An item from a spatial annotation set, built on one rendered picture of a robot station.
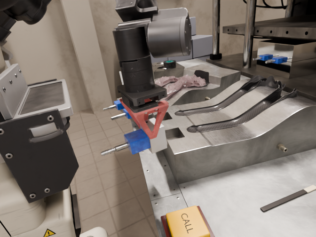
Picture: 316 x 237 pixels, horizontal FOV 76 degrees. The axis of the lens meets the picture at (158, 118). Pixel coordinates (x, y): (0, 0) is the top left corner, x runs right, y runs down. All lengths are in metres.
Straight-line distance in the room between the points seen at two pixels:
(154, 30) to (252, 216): 0.38
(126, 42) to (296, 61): 1.08
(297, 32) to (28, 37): 2.89
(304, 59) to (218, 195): 1.01
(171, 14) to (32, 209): 0.44
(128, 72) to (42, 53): 2.90
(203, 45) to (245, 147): 2.46
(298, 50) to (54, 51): 2.80
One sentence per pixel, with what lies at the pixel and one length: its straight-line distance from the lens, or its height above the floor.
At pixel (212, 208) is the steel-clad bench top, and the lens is 0.46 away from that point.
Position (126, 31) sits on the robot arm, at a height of 1.15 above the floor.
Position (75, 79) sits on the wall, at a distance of 3.28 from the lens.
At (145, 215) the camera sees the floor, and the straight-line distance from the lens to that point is 1.49.
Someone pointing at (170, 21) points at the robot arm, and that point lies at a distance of 0.33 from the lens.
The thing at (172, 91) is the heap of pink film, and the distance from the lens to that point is 0.80.
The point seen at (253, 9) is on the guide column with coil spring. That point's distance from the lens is 1.49.
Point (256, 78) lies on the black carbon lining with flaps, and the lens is 0.74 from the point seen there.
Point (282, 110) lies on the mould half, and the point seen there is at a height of 0.92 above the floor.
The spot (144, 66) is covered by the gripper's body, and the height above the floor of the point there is 1.09.
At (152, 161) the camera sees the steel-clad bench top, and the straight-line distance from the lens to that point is 0.58.
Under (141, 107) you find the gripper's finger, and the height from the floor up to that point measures 1.02.
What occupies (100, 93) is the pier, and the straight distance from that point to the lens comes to 3.06.
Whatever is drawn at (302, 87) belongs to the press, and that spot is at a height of 0.78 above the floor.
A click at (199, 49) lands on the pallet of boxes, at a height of 0.73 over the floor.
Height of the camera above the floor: 1.16
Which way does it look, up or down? 26 degrees down
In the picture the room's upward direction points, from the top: 7 degrees counter-clockwise
